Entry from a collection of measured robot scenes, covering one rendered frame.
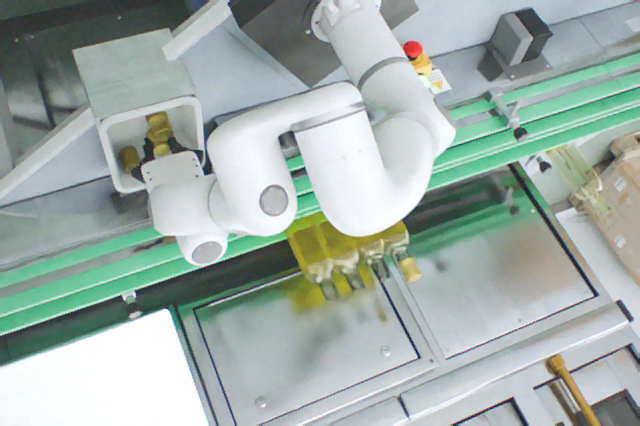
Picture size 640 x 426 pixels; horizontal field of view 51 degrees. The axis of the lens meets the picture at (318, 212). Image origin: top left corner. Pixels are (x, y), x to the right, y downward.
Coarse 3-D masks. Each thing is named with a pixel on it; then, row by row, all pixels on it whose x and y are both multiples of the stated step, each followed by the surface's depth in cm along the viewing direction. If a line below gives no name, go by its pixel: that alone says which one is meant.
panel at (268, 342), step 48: (240, 288) 146; (288, 288) 148; (384, 288) 150; (192, 336) 139; (240, 336) 141; (288, 336) 142; (336, 336) 143; (384, 336) 144; (240, 384) 136; (288, 384) 137; (336, 384) 138; (384, 384) 138
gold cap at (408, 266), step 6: (408, 258) 138; (402, 264) 138; (408, 264) 138; (414, 264) 138; (402, 270) 138; (408, 270) 137; (414, 270) 137; (408, 276) 137; (414, 276) 136; (420, 276) 138; (408, 282) 138
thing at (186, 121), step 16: (128, 112) 110; (144, 112) 111; (176, 112) 125; (192, 112) 118; (112, 128) 122; (128, 128) 124; (144, 128) 125; (176, 128) 129; (192, 128) 123; (112, 144) 125; (128, 144) 127; (144, 144) 129; (192, 144) 129; (112, 160) 118; (112, 176) 122; (128, 176) 128
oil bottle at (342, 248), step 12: (312, 216) 140; (324, 216) 140; (324, 228) 139; (324, 240) 138; (336, 240) 137; (348, 240) 138; (336, 252) 136; (348, 252) 136; (336, 264) 136; (348, 264) 136
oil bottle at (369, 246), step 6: (372, 234) 139; (378, 234) 139; (354, 240) 138; (360, 240) 138; (366, 240) 138; (372, 240) 138; (378, 240) 138; (360, 246) 137; (366, 246) 137; (372, 246) 137; (378, 246) 138; (360, 252) 138; (366, 252) 137; (372, 252) 137; (378, 252) 138; (360, 258) 139; (366, 258) 138
